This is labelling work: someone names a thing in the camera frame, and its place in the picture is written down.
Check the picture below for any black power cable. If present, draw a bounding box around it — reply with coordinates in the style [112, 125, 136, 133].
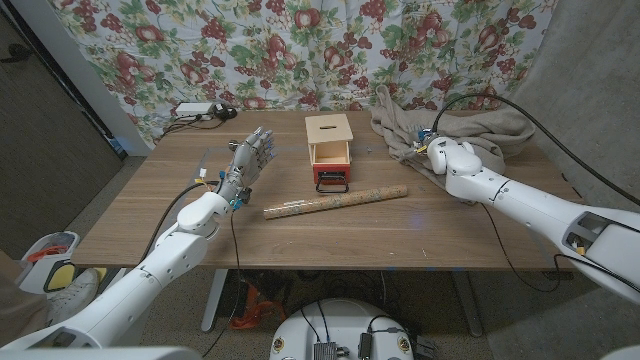
[158, 114, 227, 140]

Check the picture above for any white power strip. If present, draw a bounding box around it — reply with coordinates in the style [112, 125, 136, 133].
[174, 101, 217, 122]

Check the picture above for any grey metal table leg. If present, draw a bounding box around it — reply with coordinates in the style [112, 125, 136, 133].
[200, 268, 229, 334]
[451, 269, 484, 339]

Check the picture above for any person's leg in brown trousers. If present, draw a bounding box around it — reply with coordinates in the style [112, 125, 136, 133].
[0, 249, 52, 349]

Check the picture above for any brown wrapping paper roll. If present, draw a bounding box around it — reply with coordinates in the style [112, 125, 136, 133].
[262, 184, 409, 222]

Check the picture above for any black plug with cables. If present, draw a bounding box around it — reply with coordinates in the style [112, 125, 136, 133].
[213, 103, 239, 122]

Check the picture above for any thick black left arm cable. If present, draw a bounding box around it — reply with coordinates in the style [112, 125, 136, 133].
[136, 180, 222, 267]

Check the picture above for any black adapter block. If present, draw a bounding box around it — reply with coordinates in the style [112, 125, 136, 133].
[358, 331, 374, 360]

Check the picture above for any grey electronics module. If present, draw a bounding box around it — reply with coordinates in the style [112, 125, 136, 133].
[313, 341, 339, 360]

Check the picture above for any orange strap under table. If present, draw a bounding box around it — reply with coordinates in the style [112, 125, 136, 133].
[229, 281, 288, 332]

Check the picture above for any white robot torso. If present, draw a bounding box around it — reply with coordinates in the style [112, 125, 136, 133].
[268, 297, 417, 360]

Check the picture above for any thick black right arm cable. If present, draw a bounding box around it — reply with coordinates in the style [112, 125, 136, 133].
[431, 92, 640, 208]

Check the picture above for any white sneaker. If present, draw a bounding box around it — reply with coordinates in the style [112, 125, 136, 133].
[46, 267, 102, 327]

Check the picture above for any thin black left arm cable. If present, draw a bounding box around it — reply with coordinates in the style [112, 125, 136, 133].
[201, 211, 244, 359]

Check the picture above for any white bin with yellow pad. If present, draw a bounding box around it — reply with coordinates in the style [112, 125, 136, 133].
[14, 230, 82, 297]

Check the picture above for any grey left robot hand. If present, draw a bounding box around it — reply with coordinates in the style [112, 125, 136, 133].
[215, 125, 277, 205]

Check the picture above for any beige fleece coat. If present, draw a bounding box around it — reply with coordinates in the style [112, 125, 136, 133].
[369, 84, 537, 194]

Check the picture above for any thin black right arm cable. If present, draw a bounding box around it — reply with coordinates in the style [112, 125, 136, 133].
[478, 201, 640, 296]

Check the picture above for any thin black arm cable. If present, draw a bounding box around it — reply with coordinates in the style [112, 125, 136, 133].
[478, 201, 640, 296]
[201, 211, 244, 359]

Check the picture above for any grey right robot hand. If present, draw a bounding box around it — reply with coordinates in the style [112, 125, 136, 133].
[413, 127, 441, 151]

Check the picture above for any light wooden drawer box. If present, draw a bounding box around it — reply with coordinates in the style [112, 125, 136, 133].
[304, 113, 355, 166]

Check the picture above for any floral fruit print backdrop cloth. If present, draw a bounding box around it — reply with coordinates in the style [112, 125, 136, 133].
[48, 0, 559, 149]

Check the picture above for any door handle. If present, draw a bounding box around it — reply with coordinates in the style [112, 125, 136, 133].
[0, 43, 33, 65]

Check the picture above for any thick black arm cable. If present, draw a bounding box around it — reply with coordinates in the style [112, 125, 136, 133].
[431, 92, 640, 208]
[136, 180, 222, 267]

